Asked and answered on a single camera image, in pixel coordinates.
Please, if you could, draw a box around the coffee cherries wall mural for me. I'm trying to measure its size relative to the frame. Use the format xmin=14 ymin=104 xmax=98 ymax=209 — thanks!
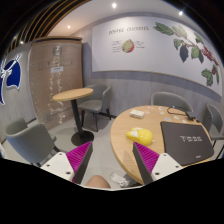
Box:
xmin=92 ymin=16 xmax=222 ymax=94

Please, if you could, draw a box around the covered brown wall panel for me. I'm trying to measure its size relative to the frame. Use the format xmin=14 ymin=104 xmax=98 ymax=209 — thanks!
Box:
xmin=29 ymin=37 xmax=83 ymax=129

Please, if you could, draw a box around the gripper right finger magenta ridged pad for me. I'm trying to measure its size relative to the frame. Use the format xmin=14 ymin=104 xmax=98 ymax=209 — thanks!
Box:
xmin=132 ymin=141 xmax=184 ymax=186

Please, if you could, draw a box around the grey chair behind table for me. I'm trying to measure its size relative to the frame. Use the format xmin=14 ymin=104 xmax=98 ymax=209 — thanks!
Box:
xmin=151 ymin=92 xmax=193 ymax=112

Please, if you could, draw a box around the gripper left finger magenta ridged pad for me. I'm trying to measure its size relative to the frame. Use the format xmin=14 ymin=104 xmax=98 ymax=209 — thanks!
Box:
xmin=40 ymin=140 xmax=94 ymax=185

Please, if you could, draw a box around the grey armchair front left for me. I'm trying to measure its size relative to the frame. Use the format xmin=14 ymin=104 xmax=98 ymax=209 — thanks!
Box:
xmin=4 ymin=118 xmax=59 ymax=166

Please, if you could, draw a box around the black cable with adapter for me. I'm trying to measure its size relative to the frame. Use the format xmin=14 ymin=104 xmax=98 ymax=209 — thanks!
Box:
xmin=166 ymin=105 xmax=198 ymax=122

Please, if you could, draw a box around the small white box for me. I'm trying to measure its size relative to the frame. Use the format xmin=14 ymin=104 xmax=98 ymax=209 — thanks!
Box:
xmin=130 ymin=110 xmax=144 ymax=119

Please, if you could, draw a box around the grey armchair back left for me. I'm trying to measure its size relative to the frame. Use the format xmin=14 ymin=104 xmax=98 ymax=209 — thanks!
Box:
xmin=77 ymin=84 xmax=111 ymax=123

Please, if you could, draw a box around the blue deer logo sign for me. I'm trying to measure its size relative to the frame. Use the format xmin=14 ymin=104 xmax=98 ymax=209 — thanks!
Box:
xmin=0 ymin=54 xmax=22 ymax=105

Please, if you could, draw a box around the grey armchair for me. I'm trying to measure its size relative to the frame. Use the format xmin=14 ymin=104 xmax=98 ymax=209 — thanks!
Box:
xmin=4 ymin=118 xmax=59 ymax=166
xmin=77 ymin=84 xmax=111 ymax=123

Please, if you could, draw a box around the round wooden table near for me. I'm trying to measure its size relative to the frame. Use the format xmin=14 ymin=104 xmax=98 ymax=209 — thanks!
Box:
xmin=110 ymin=105 xmax=214 ymax=185

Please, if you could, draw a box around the grey chair right edge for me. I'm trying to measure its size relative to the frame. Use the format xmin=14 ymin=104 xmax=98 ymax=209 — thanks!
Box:
xmin=202 ymin=104 xmax=224 ymax=144

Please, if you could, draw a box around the black mouse pad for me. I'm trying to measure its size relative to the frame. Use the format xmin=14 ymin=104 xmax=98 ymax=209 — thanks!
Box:
xmin=160 ymin=121 xmax=214 ymax=166

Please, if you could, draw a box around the yellow computer mouse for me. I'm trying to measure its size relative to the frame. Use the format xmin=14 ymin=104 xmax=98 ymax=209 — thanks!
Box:
xmin=126 ymin=127 xmax=154 ymax=146

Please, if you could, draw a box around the crumpled plastic wrapper on floor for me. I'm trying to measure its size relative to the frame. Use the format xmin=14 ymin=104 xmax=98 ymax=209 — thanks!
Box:
xmin=110 ymin=173 xmax=130 ymax=187

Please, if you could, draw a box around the small round wooden side table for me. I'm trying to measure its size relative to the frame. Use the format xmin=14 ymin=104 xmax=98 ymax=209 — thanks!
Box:
xmin=52 ymin=88 xmax=94 ymax=146

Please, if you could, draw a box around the person's knee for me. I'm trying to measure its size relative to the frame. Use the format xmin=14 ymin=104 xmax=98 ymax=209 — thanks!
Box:
xmin=86 ymin=175 xmax=110 ymax=188

